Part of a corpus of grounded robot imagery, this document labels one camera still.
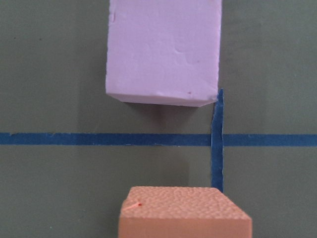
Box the purple foam block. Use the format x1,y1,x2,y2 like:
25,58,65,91
106,0,222,107

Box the orange foam block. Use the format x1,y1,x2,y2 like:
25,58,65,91
118,186,253,238

